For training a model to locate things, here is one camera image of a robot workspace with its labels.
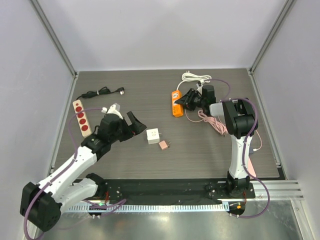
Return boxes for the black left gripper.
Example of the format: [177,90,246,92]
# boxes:
[109,111,146,143]

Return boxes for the white cube socket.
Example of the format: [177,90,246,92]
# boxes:
[146,128,160,145]

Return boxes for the pink plug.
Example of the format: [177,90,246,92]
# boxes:
[158,140,171,151]

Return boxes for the beige red power strip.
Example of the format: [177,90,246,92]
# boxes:
[72,99,92,138]

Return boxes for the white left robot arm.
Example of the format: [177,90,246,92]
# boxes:
[19,103,147,232]

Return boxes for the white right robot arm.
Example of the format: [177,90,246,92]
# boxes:
[172,85,258,198]

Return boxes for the pink power strip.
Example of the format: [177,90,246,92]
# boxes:
[247,157,257,180]

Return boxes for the pink coiled cable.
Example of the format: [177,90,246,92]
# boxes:
[184,108,263,152]

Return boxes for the black power strip cable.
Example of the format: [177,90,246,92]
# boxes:
[76,86,126,100]

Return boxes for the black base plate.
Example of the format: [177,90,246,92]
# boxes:
[94,178,256,201]

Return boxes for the white slotted cable duct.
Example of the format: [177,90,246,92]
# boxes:
[66,202,230,214]

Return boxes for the aluminium front rail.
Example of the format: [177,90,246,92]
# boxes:
[29,179,305,204]

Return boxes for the right aluminium frame post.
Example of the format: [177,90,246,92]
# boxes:
[248,0,298,76]

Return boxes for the aluminium frame post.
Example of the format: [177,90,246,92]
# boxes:
[29,0,79,79]
[248,0,298,76]

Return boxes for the left aluminium frame post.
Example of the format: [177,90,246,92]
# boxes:
[29,0,79,79]

